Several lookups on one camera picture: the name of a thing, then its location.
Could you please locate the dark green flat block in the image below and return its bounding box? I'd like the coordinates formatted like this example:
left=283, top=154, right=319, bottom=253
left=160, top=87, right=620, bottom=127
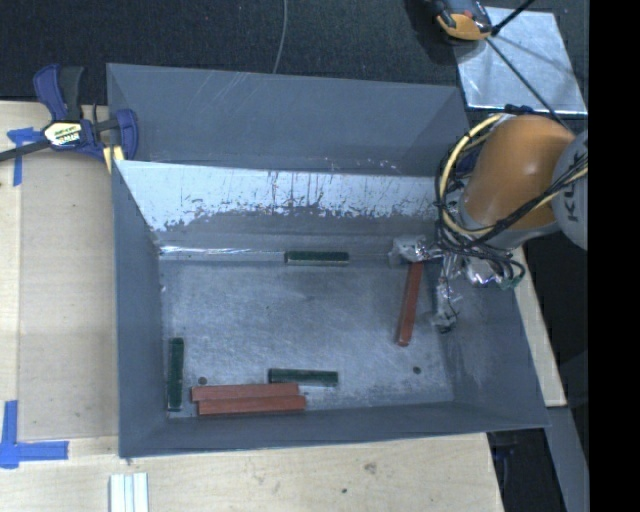
left=267, top=367, right=340, bottom=388
left=166, top=337, right=186, bottom=413
left=284, top=250, right=351, bottom=267

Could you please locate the grey metal bin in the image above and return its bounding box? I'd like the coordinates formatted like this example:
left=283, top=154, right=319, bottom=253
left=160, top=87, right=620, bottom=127
left=105, top=62, right=552, bottom=459

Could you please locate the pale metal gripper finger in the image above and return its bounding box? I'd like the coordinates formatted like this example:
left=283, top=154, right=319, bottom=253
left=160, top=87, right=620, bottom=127
left=431, top=278, right=463, bottom=334
left=389, top=235, right=430, bottom=267

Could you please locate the red-brown flat block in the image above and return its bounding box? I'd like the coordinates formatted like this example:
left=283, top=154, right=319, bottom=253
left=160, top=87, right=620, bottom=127
left=190, top=382, right=301, bottom=403
left=395, top=261, right=425, bottom=348
left=196, top=394, right=308, bottom=417

